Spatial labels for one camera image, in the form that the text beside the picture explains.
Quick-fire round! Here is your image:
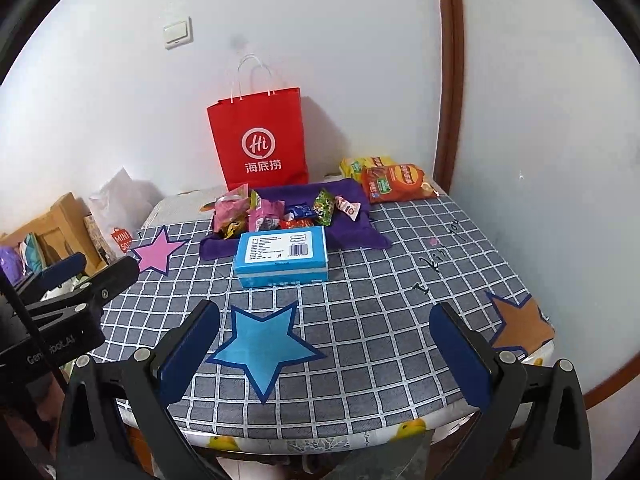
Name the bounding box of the pink star patch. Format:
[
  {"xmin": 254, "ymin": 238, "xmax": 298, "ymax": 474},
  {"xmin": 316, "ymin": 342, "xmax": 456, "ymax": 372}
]
[{"xmin": 129, "ymin": 225, "xmax": 190, "ymax": 277}]

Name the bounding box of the brown star patch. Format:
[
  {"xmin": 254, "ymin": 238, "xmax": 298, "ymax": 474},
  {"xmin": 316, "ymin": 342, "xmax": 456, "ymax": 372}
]
[{"xmin": 485, "ymin": 290, "xmax": 555, "ymax": 351}]

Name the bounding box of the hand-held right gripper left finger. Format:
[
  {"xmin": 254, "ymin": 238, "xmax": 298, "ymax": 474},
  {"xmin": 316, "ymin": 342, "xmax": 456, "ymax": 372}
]
[{"xmin": 54, "ymin": 299, "xmax": 221, "ymax": 480}]

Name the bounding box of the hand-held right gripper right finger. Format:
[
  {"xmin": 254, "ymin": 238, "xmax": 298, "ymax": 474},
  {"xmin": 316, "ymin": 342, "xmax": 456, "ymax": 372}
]
[{"xmin": 429, "ymin": 301, "xmax": 593, "ymax": 480}]

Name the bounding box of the pink packet with yellow end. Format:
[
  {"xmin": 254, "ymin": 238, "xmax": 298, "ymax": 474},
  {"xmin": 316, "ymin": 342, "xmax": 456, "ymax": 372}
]
[{"xmin": 248, "ymin": 199, "xmax": 286, "ymax": 233}]

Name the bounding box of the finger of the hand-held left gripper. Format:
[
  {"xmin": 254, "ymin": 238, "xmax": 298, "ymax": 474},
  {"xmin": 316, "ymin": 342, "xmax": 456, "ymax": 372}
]
[
  {"xmin": 40, "ymin": 252, "xmax": 88, "ymax": 290},
  {"xmin": 22, "ymin": 257, "xmax": 141, "ymax": 331}
]

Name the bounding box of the blue tissue box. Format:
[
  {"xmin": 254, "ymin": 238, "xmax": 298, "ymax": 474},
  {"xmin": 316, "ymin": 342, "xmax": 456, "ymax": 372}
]
[{"xmin": 232, "ymin": 225, "xmax": 330, "ymax": 289}]

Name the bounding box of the red chip bag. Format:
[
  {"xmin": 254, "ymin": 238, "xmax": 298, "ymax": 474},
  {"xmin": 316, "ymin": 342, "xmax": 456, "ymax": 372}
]
[{"xmin": 360, "ymin": 162, "xmax": 437, "ymax": 204}]

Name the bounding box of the green snack packet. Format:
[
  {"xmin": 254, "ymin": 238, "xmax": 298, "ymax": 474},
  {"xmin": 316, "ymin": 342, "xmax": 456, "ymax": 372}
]
[{"xmin": 312, "ymin": 188, "xmax": 337, "ymax": 227}]

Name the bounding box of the grey checked tablecloth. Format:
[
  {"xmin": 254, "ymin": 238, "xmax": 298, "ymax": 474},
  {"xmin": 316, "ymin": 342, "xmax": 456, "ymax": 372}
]
[{"xmin": 97, "ymin": 195, "xmax": 556, "ymax": 436}]

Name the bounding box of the red paper bag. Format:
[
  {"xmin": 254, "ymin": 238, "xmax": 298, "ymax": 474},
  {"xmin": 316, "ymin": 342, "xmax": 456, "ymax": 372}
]
[{"xmin": 207, "ymin": 53, "xmax": 310, "ymax": 192}]

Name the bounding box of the white plastic shopping bag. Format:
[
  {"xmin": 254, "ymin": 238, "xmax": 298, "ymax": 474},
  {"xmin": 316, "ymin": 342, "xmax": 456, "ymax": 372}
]
[{"xmin": 89, "ymin": 167, "xmax": 163, "ymax": 261}]

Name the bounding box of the white pink candy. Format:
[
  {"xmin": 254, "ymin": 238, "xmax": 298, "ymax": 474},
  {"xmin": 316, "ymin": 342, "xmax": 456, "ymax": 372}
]
[{"xmin": 334, "ymin": 196, "xmax": 363, "ymax": 222}]

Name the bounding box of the yellow chip bag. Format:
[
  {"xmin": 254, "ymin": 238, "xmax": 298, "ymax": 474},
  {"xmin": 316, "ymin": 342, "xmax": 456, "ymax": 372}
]
[{"xmin": 339, "ymin": 155, "xmax": 396, "ymax": 183}]

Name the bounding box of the brown wooden door frame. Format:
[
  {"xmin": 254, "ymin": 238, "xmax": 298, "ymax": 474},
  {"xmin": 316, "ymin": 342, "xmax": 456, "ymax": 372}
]
[{"xmin": 432, "ymin": 0, "xmax": 466, "ymax": 196}]

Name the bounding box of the blue star patch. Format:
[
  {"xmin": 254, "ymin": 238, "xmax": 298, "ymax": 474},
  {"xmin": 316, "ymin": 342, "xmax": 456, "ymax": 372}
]
[{"xmin": 206, "ymin": 300, "xmax": 328, "ymax": 405}]

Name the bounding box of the patterned paper bag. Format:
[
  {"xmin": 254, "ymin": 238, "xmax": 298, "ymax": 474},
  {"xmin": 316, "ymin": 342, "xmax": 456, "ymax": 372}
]
[{"xmin": 82, "ymin": 215, "xmax": 113, "ymax": 266}]

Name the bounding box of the purple towel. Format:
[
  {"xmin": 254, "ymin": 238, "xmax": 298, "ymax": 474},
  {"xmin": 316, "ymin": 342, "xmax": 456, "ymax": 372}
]
[{"xmin": 199, "ymin": 180, "xmax": 393, "ymax": 261}]

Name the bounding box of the white wall switch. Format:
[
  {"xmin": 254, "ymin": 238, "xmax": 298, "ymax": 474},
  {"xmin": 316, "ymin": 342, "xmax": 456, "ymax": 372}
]
[{"xmin": 163, "ymin": 17, "xmax": 193, "ymax": 51}]

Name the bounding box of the colourful printed cloth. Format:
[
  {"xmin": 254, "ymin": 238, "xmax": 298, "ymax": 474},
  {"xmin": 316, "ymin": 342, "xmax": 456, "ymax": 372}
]
[{"xmin": 0, "ymin": 232, "xmax": 46, "ymax": 286}]

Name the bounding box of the large pink snack packet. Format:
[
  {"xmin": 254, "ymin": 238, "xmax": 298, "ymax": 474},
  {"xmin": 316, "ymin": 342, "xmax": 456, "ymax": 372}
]
[{"xmin": 214, "ymin": 185, "xmax": 251, "ymax": 233}]

